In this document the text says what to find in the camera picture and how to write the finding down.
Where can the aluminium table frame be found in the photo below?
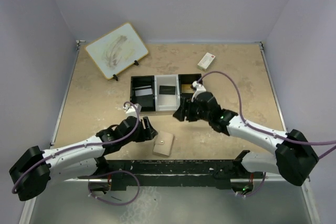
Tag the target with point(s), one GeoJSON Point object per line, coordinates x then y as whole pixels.
{"type": "Point", "coordinates": [94, 103]}

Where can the black card in middle bin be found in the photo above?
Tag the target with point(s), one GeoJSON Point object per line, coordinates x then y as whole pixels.
{"type": "Point", "coordinates": [167, 90]}

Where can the white board with wooden frame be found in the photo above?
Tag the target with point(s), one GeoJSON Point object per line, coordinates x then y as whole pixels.
{"type": "Point", "coordinates": [117, 50]}

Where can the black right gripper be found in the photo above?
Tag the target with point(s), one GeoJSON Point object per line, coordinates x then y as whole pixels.
{"type": "Point", "coordinates": [180, 114]}

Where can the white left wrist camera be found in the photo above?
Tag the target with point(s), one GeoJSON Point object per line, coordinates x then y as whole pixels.
{"type": "Point", "coordinates": [132, 109]}

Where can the black right bin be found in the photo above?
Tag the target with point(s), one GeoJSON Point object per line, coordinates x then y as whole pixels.
{"type": "Point", "coordinates": [188, 79]}

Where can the beige card holder wallet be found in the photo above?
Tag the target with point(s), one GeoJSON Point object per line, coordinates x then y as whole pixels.
{"type": "Point", "coordinates": [163, 144]}

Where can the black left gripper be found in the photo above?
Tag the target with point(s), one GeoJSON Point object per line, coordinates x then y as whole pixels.
{"type": "Point", "coordinates": [150, 131]}

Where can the black board stand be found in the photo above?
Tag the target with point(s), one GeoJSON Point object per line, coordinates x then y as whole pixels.
{"type": "Point", "coordinates": [126, 70]}

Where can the small white red box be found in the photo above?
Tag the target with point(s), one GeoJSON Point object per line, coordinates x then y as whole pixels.
{"type": "Point", "coordinates": [206, 61]}

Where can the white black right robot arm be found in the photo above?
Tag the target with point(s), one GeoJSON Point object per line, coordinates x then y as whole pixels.
{"type": "Point", "coordinates": [289, 154]}

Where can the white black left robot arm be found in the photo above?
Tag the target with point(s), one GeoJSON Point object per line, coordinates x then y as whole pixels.
{"type": "Point", "coordinates": [38, 169]}

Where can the black bin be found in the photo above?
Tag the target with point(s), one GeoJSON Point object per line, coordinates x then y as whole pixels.
{"type": "Point", "coordinates": [148, 101]}
{"type": "Point", "coordinates": [188, 79]}

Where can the white middle bin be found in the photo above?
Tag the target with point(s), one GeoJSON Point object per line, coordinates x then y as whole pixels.
{"type": "Point", "coordinates": [165, 103]}

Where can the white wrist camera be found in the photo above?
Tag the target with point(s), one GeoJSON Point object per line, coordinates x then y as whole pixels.
{"type": "Point", "coordinates": [198, 88]}
{"type": "Point", "coordinates": [132, 109]}

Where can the gold card in right bin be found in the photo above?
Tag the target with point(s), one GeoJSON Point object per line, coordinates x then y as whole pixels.
{"type": "Point", "coordinates": [187, 88]}

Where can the black left bin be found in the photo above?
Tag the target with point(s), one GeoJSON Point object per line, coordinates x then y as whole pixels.
{"type": "Point", "coordinates": [148, 101]}

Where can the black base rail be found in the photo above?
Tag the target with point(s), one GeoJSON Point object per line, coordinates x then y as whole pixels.
{"type": "Point", "coordinates": [216, 173]}

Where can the white card in left bin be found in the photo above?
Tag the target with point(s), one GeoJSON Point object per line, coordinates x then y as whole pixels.
{"type": "Point", "coordinates": [143, 92]}

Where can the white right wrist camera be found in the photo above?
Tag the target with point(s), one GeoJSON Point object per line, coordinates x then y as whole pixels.
{"type": "Point", "coordinates": [198, 88]}

